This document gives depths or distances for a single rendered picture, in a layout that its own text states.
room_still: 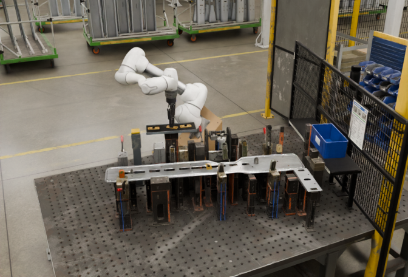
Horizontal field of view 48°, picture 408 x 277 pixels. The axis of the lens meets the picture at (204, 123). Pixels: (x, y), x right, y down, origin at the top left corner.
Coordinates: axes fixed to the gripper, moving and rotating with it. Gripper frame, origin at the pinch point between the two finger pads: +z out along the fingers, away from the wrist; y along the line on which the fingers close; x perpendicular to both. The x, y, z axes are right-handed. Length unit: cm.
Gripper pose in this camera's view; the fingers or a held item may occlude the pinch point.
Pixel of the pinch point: (172, 122)
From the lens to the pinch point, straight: 339.4
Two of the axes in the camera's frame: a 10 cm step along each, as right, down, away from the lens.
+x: 9.6, 1.1, -2.4
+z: 0.0, 9.1, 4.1
